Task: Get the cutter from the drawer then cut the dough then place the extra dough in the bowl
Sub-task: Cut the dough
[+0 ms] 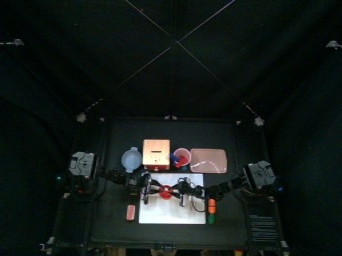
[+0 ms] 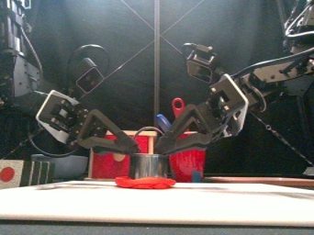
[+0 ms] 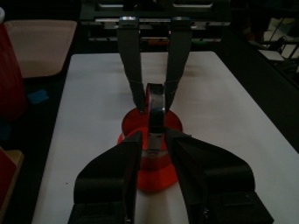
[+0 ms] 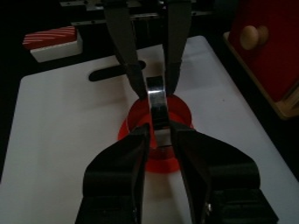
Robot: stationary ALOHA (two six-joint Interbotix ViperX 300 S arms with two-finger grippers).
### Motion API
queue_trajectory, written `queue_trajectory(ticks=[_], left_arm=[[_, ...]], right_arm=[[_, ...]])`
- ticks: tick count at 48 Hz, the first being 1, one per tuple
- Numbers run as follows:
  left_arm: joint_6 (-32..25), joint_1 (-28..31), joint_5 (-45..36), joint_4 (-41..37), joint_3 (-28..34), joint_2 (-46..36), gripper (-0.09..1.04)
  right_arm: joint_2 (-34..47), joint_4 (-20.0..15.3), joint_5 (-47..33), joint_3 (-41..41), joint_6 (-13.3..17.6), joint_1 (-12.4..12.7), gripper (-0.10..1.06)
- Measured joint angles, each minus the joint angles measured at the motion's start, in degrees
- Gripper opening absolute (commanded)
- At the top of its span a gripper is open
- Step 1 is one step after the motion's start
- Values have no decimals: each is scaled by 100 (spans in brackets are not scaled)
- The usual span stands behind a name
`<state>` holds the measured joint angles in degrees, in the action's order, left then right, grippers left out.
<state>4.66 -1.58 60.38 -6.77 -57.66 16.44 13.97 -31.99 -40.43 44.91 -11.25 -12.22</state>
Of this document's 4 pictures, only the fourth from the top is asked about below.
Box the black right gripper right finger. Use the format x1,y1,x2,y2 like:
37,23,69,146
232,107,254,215
168,119,280,224

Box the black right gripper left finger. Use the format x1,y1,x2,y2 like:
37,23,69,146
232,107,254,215
73,122,152,224

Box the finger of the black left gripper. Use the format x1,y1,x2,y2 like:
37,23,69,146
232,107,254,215
101,0,149,100
161,0,192,96

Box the round metal dough cutter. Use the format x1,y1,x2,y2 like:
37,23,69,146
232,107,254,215
144,74,174,148

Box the wooden drawer box red front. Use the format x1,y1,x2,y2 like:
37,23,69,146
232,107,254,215
221,0,299,122

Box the white red printed toy block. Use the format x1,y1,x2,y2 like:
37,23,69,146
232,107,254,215
21,25,84,64

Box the white plastic cutting board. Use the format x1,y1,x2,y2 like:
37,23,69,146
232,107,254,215
0,34,299,224

